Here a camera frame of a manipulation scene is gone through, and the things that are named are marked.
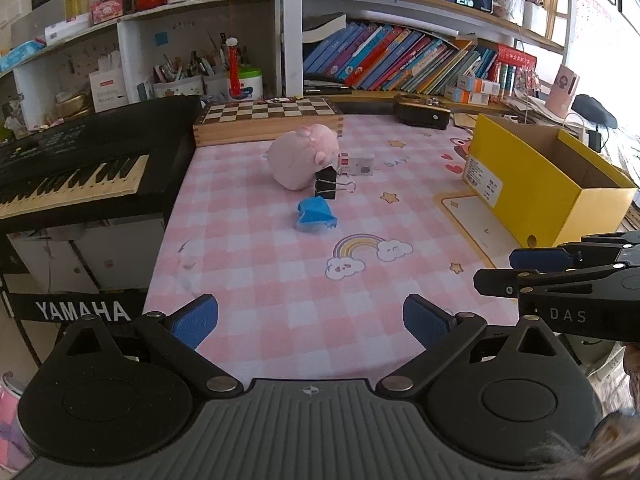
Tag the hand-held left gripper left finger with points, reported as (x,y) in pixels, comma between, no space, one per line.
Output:
(196,317)

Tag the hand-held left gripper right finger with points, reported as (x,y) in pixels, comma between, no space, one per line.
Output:
(427,317)

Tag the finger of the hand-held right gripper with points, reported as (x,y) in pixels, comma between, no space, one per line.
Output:
(540,258)
(500,282)

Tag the yellow cardboard box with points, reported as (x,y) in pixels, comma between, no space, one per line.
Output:
(540,200)

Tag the blue paper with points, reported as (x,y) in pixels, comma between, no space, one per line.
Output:
(314,211)

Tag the black binder clip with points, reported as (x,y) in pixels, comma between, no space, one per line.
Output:
(326,182)

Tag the small white red box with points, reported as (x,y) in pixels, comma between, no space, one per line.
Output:
(356,164)

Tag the pink plush pig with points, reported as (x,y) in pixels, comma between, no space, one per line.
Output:
(295,160)

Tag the pink checked cloth desktop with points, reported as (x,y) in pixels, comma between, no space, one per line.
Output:
(300,300)

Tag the black keyboard stand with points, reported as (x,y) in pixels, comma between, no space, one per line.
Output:
(82,310)

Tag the white cabinet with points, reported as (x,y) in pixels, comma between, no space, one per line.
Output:
(100,255)

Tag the black charger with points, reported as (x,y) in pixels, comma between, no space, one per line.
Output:
(595,141)

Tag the grey fuzzy clothing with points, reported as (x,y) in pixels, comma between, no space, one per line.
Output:
(615,447)

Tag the black cap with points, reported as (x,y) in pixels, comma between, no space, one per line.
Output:
(595,110)

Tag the pink paper cup holder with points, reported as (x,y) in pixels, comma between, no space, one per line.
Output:
(562,87)

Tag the orange white medicine box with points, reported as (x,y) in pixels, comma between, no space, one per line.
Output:
(480,85)
(467,95)

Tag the black case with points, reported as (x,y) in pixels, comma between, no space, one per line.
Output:
(420,116)

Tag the black electronic keyboard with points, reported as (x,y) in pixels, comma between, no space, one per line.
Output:
(100,140)

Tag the wooden chessboard box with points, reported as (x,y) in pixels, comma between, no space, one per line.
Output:
(260,125)

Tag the red flat box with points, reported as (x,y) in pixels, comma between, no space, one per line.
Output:
(517,55)

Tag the pink bag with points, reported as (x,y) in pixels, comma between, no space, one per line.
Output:
(10,410)

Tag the pen holder with pens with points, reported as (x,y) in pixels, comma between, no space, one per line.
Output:
(175,87)

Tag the white tub green lid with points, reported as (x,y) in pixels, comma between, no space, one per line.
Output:
(250,85)

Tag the white storage bin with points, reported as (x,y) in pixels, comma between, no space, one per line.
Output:
(509,7)
(535,17)

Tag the white tissue box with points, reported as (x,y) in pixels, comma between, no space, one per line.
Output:
(107,92)

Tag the gold bowl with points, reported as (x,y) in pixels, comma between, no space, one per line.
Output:
(75,105)

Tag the row of leaning books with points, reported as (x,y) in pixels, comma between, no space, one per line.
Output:
(390,60)

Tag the red figure pen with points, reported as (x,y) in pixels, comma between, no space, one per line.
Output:
(233,70)

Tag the white bookshelf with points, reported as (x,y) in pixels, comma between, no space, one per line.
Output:
(292,35)

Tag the blue wipes pack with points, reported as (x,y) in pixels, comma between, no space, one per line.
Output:
(22,52)

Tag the pink printed box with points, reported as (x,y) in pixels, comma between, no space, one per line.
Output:
(110,10)

